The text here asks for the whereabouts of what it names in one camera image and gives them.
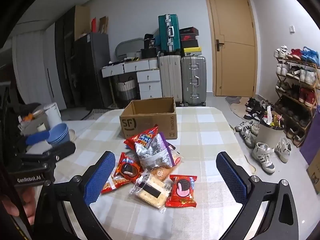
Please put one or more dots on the colourful wrappers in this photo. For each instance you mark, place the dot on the colourful wrappers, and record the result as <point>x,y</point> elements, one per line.
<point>272,118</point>

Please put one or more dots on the black wardrobe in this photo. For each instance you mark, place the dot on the black wardrobe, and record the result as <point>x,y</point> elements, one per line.
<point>65,55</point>

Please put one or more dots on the teal suitcase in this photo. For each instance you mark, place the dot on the teal suitcase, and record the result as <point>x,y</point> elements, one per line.
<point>165,37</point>

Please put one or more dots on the silver purple snack packet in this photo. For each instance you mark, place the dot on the silver purple snack packet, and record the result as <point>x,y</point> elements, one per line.
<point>152,152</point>

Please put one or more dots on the black printed bag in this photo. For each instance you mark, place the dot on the black printed bag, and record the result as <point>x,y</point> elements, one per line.
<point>149,41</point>

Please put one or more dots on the grey doormat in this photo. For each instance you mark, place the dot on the grey doormat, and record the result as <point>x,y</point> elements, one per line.
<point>232,99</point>

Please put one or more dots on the white kettle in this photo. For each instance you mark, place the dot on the white kettle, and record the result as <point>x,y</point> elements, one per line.
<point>52,115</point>

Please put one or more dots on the silver suitcase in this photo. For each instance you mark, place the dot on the silver suitcase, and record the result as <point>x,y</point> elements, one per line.
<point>193,80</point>

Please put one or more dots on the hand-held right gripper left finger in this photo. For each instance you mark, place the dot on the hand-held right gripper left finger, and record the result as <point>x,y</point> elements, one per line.
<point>100,177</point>

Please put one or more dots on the round beige mat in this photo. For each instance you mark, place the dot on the round beige mat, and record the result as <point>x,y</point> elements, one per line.
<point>238,111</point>

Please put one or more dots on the person's left hand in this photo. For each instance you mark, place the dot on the person's left hand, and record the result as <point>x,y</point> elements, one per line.
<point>27,205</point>

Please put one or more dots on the small orange object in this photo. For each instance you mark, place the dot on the small orange object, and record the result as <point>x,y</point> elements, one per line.
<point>28,117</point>

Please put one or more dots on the brown cardboard carton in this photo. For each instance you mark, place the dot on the brown cardboard carton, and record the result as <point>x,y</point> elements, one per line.
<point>314,175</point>

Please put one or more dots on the red pink cookie packet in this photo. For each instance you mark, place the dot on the red pink cookie packet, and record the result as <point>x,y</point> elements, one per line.
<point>181,191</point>

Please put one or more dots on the tan wooden door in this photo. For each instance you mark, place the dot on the tan wooden door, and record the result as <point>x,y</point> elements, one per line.
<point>232,55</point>

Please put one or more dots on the large cardboard sheet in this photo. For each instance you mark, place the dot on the large cardboard sheet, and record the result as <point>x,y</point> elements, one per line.
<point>82,21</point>

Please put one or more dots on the black storage box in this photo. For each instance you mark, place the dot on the black storage box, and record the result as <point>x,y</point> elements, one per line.
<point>150,53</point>

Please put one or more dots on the white low sneaker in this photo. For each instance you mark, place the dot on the white low sneaker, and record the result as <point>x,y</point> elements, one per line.
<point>242,127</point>
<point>250,137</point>

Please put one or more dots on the beige suitcase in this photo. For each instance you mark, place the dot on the beige suitcase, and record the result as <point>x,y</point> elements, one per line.
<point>170,80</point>

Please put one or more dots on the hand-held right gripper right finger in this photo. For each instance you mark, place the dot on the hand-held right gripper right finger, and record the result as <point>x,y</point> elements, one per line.
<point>232,177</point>

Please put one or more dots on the tan bread packet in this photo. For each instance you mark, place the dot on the tan bread packet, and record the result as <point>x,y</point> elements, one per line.
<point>162,172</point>

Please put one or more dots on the brown cardboard box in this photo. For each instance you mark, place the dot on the brown cardboard box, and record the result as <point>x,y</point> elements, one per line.
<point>150,127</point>

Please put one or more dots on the purple cloth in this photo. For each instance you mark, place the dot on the purple cloth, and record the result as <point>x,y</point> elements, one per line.
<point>311,142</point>

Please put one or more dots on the white high-top sneaker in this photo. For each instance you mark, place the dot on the white high-top sneaker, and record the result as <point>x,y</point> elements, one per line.
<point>263,156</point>
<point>283,150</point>

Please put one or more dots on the white desk with drawers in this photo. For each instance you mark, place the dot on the white desk with drawers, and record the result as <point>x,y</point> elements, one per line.
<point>147,77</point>

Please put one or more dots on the shoe rack with shoes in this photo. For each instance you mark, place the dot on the shoe rack with shoes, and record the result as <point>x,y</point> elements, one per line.
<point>305,75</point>

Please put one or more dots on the black red shoe box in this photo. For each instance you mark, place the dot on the black red shoe box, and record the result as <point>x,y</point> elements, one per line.
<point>188,38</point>

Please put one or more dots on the red chocolate cookie packet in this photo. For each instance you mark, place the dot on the red chocolate cookie packet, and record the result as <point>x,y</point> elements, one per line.
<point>126,170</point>

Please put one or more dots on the white light switch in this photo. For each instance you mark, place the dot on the white light switch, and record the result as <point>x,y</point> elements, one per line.
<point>292,29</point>

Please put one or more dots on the clear cracker packet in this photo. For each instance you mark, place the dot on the clear cracker packet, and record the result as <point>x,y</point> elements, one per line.
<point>150,192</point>

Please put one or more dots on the round beige bin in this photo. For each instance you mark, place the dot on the round beige bin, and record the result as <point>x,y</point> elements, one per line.
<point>267,136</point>

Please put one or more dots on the stack of blue bowls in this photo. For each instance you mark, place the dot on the stack of blue bowls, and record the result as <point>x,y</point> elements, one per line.
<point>60,135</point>

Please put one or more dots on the red crisp packet blue print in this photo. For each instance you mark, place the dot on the red crisp packet blue print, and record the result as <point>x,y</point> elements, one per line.
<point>140,138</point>

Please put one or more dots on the dark grey refrigerator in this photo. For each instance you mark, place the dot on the dark grey refrigerator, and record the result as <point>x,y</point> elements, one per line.
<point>95,67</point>

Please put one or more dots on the white grey woven basket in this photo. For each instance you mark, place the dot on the white grey woven basket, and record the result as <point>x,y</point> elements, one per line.
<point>126,88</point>

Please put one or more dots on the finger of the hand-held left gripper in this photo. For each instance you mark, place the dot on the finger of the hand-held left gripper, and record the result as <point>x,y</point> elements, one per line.
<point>37,137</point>
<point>60,152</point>

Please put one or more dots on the grey snack bag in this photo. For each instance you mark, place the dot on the grey snack bag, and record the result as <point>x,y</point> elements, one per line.
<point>110,186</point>

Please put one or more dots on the grey oval mirror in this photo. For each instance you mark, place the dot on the grey oval mirror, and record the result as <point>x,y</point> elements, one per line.
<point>127,46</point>

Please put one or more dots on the beige plates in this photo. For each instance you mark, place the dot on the beige plates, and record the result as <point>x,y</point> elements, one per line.
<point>73,135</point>

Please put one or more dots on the wooden shoe rack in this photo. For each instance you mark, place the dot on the wooden shoe rack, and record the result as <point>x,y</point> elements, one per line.
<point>295,100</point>

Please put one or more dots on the pile of dark sneakers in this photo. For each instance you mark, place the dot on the pile of dark sneakers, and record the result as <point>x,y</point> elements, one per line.
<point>255,107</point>

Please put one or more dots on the small brown box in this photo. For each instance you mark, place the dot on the small brown box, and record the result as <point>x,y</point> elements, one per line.
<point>103,25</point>

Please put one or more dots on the beige bowl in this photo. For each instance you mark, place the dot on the beige bowl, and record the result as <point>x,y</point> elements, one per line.
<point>40,113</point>

